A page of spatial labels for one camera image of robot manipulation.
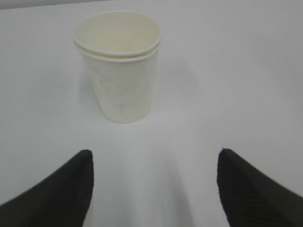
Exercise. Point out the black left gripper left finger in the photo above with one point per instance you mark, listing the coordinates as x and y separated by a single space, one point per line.
60 200

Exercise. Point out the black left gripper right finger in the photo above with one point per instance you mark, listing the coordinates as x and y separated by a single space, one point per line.
251 199

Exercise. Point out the white paper cup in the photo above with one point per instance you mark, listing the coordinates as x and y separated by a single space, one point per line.
120 51

